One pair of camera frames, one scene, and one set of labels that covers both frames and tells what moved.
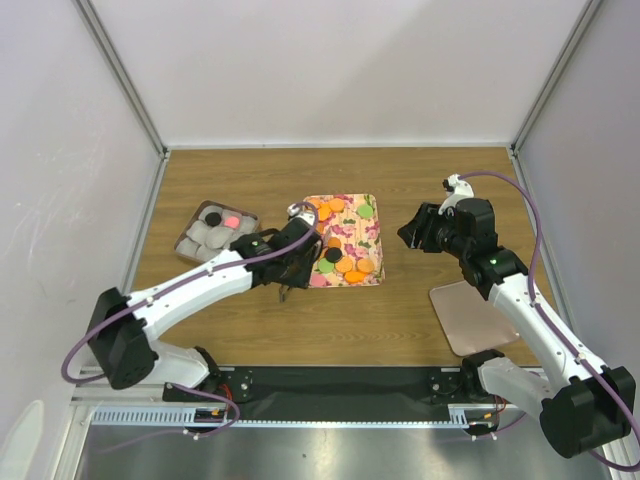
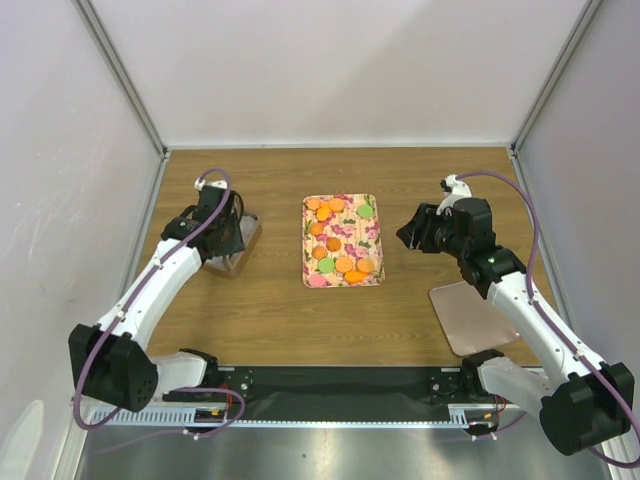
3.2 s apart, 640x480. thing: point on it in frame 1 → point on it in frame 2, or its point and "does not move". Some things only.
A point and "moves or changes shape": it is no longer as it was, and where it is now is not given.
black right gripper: x=422 y=225 does not move
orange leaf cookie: x=324 y=211 does not move
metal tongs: x=282 y=291 moves or changes shape
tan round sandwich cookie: x=336 y=204 does not move
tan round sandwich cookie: x=344 y=264 does not move
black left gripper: x=301 y=279 → x=236 y=243
